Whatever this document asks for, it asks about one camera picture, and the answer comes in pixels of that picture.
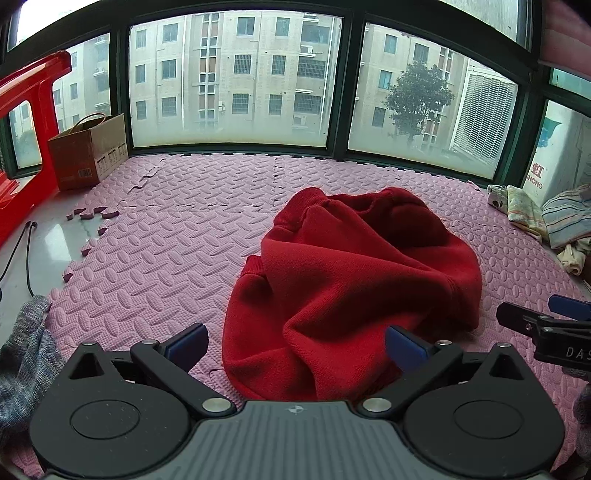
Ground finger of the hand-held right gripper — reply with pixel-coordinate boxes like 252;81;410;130
549;294;591;324
496;302;542;334

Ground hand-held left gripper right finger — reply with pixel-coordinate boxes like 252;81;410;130
359;325;524;415

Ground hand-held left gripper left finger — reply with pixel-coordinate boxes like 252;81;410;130
68;322;238;417

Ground red knit sweater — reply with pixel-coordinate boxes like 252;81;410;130
222;187;484;402

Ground cream cloth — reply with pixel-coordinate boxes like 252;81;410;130
556;242;591;277

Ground striped folded cloth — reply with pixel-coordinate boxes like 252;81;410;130
541;185;591;250

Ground pink foam floor mat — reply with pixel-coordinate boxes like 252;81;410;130
9;152;591;480

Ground yellow checked cloth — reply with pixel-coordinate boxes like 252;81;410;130
505;185;550;241

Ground white patterned cloth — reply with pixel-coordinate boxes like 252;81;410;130
487;184;509;211

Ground white appliance carton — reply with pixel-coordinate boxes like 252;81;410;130
522;99;591;208

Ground grey knit cloth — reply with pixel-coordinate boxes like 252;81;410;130
0;295;68;462

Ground outdoor air conditioner unit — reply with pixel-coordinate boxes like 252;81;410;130
450;65;518;165

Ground brown cardboard box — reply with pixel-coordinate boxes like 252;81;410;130
47;112;129;192

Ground green tree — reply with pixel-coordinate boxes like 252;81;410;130
384;61;456;149

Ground beige apartment building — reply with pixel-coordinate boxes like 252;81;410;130
9;11;467;153

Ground pink curtain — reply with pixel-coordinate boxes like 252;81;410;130
538;0;591;75

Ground red plastic chair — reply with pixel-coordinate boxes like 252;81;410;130
0;50;73;248

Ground black cable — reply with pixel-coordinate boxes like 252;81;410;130
0;222;39;296

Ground dark green window frame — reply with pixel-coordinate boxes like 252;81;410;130
0;0;591;186

